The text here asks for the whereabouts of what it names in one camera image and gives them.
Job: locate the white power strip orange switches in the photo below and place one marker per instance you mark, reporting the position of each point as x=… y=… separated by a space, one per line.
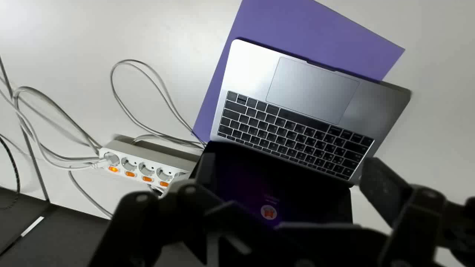
x=148 y=158

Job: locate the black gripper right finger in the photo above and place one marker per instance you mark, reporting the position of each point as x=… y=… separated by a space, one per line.
x=424 y=223

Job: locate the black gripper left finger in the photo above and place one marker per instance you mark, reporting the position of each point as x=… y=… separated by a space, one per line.
x=148 y=227

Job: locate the black mat with white stripe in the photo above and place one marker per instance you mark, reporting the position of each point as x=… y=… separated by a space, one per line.
x=53 y=242

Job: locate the silver laptop with black keys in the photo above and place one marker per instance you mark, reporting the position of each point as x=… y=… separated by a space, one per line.
x=311 y=89

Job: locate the purple paper sheet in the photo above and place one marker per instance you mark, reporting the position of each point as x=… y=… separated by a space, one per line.
x=297 y=24

